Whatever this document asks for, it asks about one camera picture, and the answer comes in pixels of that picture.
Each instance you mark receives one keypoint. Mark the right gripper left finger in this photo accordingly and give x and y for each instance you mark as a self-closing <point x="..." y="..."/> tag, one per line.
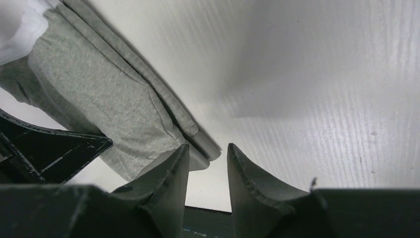
<point x="151" y="206"/>

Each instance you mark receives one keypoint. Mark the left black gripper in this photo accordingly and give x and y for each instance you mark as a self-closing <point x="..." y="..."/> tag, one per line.
<point x="34" y="154"/>

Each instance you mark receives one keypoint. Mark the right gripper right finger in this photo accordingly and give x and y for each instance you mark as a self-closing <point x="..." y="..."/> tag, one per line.
<point x="266" y="207"/>

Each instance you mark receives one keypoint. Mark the grey underwear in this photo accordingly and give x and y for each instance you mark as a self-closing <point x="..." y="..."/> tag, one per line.
<point x="60" y="57"/>

